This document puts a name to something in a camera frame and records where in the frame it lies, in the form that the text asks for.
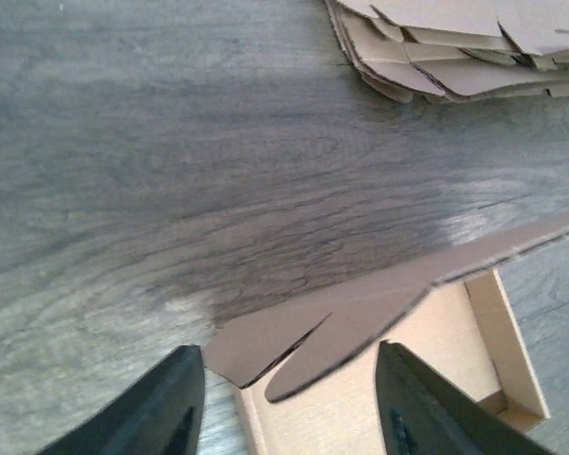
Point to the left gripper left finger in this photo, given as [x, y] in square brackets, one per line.
[159, 414]

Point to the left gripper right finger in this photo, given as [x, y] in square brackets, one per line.
[421, 412]

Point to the cardboard box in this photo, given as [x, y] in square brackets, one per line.
[425, 357]

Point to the stack of flat cardboard blanks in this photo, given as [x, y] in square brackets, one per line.
[456, 51]

